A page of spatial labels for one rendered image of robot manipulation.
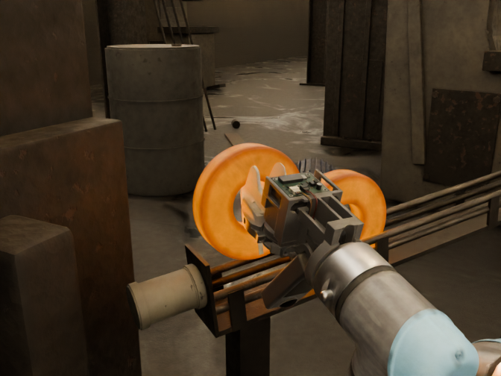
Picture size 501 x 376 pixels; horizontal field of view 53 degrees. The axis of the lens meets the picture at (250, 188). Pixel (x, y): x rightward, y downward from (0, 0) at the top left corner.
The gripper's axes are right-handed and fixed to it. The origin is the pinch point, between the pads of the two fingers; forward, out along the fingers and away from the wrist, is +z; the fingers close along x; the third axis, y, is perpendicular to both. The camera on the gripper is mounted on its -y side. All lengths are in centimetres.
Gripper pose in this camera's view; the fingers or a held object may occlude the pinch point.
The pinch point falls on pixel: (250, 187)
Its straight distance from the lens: 68.0
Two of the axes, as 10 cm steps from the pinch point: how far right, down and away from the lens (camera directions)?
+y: 1.3, -8.5, -5.1
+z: -4.5, -5.0, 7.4
